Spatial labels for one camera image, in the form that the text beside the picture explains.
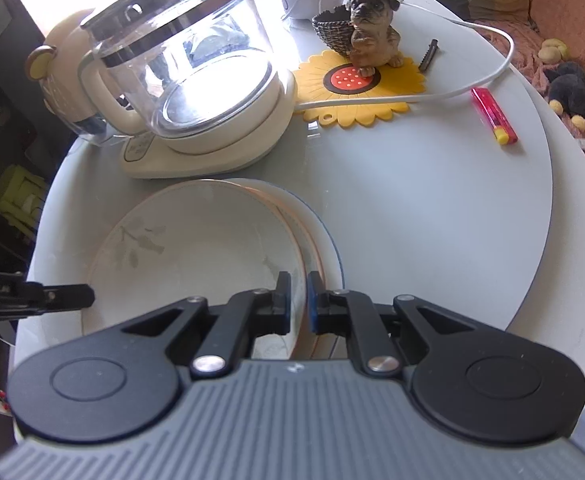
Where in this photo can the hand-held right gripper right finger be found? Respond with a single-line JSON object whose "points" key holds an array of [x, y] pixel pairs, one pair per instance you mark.
{"points": [[313, 305]]}

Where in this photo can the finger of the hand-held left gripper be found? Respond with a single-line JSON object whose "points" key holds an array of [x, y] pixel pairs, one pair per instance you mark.
{"points": [[67, 296]]}

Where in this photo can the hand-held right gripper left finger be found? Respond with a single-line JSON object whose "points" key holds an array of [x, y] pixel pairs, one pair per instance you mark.
{"points": [[285, 305]]}

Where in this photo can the white plate pink flower print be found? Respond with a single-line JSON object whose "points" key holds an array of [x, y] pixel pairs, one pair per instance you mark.
{"points": [[325, 240]]}

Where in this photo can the white plate gold rim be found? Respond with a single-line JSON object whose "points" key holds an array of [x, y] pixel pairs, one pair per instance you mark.
{"points": [[297, 227]]}

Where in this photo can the white plate grey leaf print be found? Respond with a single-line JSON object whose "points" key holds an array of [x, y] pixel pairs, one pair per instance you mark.
{"points": [[197, 240]]}

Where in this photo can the stack of green stools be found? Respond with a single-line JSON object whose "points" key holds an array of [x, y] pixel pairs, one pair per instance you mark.
{"points": [[17, 200]]}

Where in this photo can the cream kettle base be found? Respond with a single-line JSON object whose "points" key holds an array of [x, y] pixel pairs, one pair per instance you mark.
{"points": [[207, 157]]}

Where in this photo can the dark wooden cabinet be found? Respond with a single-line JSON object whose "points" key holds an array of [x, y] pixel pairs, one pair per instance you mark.
{"points": [[2, 110]]}

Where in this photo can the yellow sunflower mat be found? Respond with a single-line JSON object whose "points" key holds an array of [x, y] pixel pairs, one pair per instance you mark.
{"points": [[397, 90]]}

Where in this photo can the red lighter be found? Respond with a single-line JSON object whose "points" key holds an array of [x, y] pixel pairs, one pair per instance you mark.
{"points": [[492, 115]]}

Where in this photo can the glass kettle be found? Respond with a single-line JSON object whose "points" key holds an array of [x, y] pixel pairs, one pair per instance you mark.
{"points": [[187, 50]]}

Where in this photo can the dark hair clip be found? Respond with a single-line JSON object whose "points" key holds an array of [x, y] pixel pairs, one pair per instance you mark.
{"points": [[428, 55]]}

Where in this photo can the pug dog figurine with basket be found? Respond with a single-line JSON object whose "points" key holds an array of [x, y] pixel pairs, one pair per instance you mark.
{"points": [[372, 30]]}

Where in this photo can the dark plush monkey toy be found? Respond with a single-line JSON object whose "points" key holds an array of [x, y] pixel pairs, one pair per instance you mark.
{"points": [[570, 87]]}

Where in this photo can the pink blanket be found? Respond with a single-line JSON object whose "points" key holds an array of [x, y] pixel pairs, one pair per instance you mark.
{"points": [[567, 0]]}

